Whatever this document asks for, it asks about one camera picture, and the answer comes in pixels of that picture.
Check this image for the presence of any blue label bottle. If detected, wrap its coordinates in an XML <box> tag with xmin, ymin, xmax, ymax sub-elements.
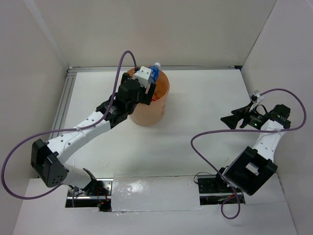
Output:
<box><xmin>148</xmin><ymin>62</ymin><xmax>161</xmax><ymax>84</ymax></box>

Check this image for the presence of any clear bottle red label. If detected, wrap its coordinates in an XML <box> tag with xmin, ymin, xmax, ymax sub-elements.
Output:
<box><xmin>152</xmin><ymin>95</ymin><xmax>159</xmax><ymax>102</ymax></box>

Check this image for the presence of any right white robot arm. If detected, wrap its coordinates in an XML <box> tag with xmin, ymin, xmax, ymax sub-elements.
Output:
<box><xmin>213</xmin><ymin>103</ymin><xmax>291</xmax><ymax>196</ymax></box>

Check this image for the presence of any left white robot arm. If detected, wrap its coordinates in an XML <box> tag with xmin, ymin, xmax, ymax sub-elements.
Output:
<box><xmin>31</xmin><ymin>67</ymin><xmax>156</xmax><ymax>195</ymax></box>

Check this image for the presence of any orange plastic bin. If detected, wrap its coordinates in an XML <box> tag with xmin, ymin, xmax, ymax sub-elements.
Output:
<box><xmin>130</xmin><ymin>71</ymin><xmax>170</xmax><ymax>126</ymax></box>

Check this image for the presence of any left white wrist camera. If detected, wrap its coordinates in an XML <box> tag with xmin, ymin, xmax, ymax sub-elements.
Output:
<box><xmin>132</xmin><ymin>66</ymin><xmax>152</xmax><ymax>87</ymax></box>

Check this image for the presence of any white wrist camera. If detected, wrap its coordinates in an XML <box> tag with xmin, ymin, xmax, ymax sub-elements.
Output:
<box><xmin>132</xmin><ymin>66</ymin><xmax>152</xmax><ymax>87</ymax></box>
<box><xmin>249</xmin><ymin>90</ymin><xmax>265</xmax><ymax>111</ymax></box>

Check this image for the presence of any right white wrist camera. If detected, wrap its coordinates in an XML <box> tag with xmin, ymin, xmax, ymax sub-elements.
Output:
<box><xmin>249</xmin><ymin>90</ymin><xmax>265</xmax><ymax>111</ymax></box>

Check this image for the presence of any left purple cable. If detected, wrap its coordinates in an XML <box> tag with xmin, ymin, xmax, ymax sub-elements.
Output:
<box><xmin>1</xmin><ymin>50</ymin><xmax>136</xmax><ymax>209</ymax></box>

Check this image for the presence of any aluminium frame rail left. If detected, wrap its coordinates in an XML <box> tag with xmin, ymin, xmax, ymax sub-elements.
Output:
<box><xmin>52</xmin><ymin>69</ymin><xmax>77</xmax><ymax>130</ymax></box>

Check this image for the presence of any aluminium frame rail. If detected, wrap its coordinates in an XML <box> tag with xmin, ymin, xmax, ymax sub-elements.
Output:
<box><xmin>67</xmin><ymin>65</ymin><xmax>243</xmax><ymax>74</ymax></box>
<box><xmin>52</xmin><ymin>69</ymin><xmax>77</xmax><ymax>130</ymax></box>

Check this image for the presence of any aluminium frame rail back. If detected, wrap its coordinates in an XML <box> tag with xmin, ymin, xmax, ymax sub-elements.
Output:
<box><xmin>67</xmin><ymin>65</ymin><xmax>243</xmax><ymax>74</ymax></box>

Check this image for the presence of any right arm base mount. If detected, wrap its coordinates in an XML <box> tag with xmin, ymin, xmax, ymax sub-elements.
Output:
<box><xmin>193</xmin><ymin>172</ymin><xmax>237</xmax><ymax>206</ymax></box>

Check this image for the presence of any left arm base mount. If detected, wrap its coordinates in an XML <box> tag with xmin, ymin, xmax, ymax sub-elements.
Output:
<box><xmin>65</xmin><ymin>178</ymin><xmax>113</xmax><ymax>212</ymax></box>

